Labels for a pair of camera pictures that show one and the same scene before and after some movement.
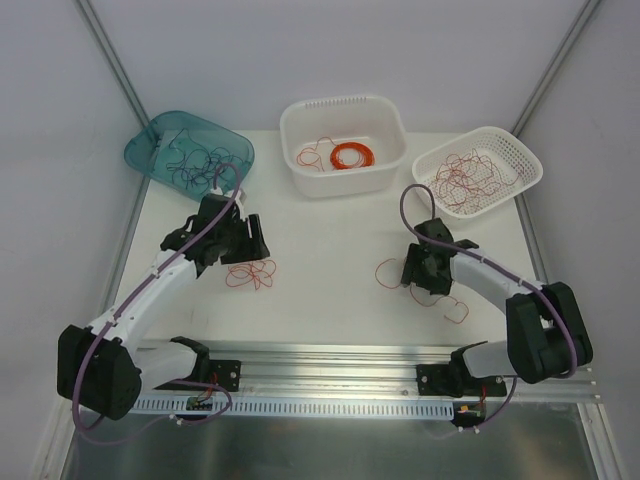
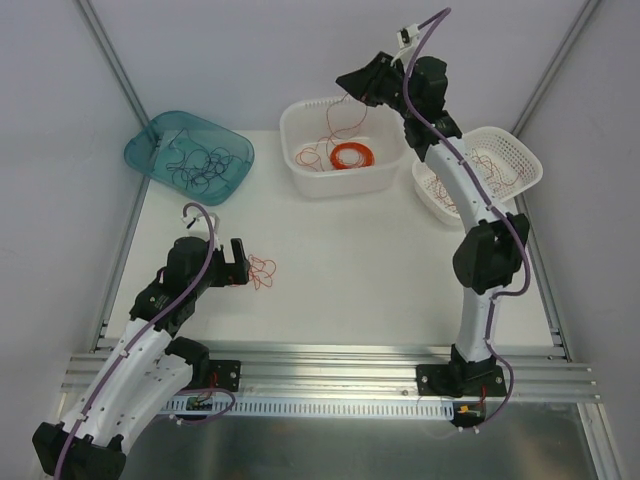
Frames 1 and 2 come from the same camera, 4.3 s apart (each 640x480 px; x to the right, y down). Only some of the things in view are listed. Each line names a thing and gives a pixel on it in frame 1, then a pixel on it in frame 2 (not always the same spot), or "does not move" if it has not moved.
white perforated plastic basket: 475,173 does not move
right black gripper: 417,265 -> 373,80
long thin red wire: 413,298 -> 332,132
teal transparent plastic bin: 184,152 does not move
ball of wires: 258,272 does not move
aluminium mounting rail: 388,370 does not move
